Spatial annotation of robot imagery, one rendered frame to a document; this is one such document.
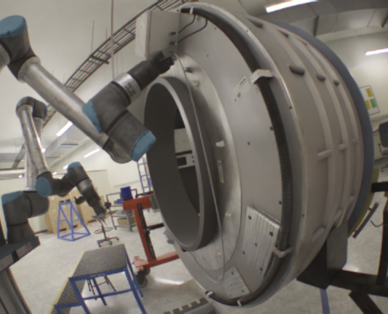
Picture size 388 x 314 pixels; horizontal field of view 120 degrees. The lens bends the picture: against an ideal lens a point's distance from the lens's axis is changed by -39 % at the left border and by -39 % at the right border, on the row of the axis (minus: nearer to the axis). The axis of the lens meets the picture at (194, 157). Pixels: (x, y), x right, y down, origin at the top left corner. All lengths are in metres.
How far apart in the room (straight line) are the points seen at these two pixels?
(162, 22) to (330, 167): 0.66
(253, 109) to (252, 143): 0.07
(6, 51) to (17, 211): 0.79
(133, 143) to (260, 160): 0.30
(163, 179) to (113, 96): 0.88
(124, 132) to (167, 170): 0.85
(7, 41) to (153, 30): 0.49
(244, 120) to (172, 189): 0.95
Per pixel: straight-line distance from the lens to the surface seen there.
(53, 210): 7.22
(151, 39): 0.70
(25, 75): 0.77
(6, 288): 1.28
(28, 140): 1.09
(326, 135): 0.42
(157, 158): 1.28
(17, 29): 0.69
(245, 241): 0.49
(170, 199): 1.24
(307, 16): 4.51
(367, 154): 0.72
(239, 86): 0.41
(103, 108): 0.49
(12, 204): 1.15
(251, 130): 0.38
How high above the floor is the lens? 1.09
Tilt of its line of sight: 5 degrees up
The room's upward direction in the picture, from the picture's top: 13 degrees counter-clockwise
